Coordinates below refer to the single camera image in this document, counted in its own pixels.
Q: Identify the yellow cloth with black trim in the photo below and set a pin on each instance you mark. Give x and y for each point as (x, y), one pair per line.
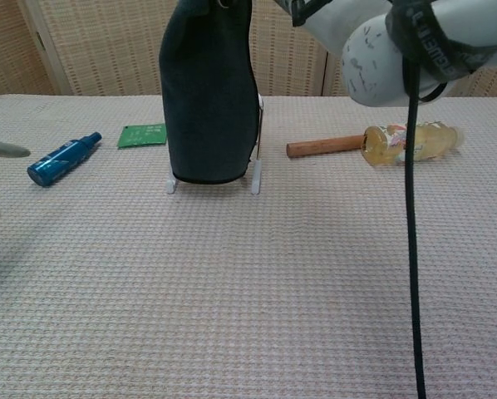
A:
(207, 104)

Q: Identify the brown wooden stick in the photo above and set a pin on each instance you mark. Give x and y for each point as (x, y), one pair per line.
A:
(323, 147)

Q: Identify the blue spray bottle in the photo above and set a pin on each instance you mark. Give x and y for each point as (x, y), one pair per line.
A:
(57, 162)

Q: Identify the green circuit board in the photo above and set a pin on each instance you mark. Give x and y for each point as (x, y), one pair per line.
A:
(142, 135)

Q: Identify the yellow liquid plastic bottle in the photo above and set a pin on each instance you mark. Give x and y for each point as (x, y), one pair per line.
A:
(431, 143)

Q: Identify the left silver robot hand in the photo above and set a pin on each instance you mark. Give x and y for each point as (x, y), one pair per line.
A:
(5, 149)

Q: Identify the bamboo folding screen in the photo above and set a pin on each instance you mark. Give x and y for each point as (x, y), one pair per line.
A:
(107, 45)

